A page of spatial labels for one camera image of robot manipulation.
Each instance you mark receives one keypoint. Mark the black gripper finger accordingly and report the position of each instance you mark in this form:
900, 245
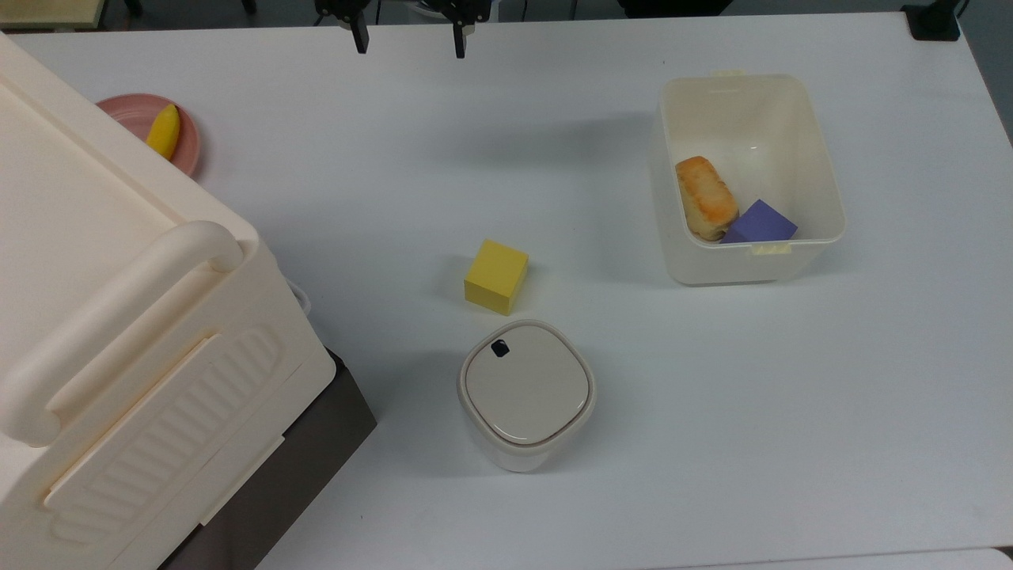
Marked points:
460, 36
361, 36

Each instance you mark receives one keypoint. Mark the wooden drawer cabinet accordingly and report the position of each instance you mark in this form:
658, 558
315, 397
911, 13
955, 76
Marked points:
119, 317

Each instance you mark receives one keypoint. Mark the yellow banana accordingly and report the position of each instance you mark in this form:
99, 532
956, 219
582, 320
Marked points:
164, 131

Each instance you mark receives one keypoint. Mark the yellow cube block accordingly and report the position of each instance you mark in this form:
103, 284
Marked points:
495, 273

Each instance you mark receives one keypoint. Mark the pink plate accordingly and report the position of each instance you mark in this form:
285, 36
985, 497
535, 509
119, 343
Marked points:
127, 115

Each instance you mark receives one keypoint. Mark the orange toy bread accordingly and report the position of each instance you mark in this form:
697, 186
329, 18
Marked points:
706, 198

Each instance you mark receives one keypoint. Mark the white plastic bin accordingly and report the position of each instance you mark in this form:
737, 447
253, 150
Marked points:
744, 119

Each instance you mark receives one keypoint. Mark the beige wooden board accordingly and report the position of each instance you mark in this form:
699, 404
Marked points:
47, 9

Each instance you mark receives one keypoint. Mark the purple cube block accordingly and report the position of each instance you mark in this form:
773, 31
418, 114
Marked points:
760, 223

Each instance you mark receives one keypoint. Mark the beige lidded trash can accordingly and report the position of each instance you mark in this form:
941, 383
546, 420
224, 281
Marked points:
526, 388

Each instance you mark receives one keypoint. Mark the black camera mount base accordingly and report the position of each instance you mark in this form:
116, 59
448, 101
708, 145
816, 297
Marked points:
932, 22

